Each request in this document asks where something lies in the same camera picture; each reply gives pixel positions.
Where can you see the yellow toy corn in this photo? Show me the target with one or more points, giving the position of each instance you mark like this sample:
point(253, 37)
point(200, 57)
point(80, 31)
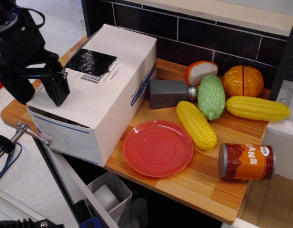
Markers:
point(196, 125)
point(257, 108)

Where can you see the orange toy pumpkin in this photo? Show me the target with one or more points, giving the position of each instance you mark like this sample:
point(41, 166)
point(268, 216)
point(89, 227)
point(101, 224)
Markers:
point(243, 80)

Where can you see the metal table clamp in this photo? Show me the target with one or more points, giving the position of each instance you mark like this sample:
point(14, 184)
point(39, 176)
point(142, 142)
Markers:
point(8, 145)

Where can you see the toy beans can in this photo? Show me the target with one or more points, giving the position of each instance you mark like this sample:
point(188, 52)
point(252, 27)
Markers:
point(246, 162)

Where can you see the toy cheese wedge red rind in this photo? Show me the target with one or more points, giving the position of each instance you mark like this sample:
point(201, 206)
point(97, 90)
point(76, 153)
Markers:
point(196, 71)

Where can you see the red plastic plate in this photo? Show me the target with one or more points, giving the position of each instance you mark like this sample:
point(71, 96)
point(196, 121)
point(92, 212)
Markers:
point(158, 148)

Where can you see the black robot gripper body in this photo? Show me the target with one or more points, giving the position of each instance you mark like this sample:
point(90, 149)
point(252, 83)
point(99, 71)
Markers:
point(22, 47)

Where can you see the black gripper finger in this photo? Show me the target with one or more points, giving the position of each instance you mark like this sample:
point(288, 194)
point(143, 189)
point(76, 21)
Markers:
point(21, 89)
point(54, 79)

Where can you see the grey plastic bin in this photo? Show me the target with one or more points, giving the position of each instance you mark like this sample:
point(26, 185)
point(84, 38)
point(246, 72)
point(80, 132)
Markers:
point(114, 196)

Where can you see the green toy bitter gourd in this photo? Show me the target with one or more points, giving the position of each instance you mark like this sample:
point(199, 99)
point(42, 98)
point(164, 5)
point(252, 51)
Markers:
point(211, 97)

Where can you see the white cardboard box with tape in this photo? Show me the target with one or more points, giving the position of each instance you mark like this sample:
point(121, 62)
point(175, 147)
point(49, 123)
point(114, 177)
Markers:
point(107, 77)

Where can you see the yellow toy corn front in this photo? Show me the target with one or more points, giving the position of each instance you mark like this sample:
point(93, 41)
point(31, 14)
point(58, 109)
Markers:
point(196, 125)

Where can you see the grey toy shaker bottle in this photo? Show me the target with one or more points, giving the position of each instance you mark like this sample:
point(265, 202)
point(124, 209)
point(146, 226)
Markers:
point(168, 93)

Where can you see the yellow toy corn right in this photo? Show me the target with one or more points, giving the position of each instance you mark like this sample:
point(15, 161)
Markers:
point(257, 108)

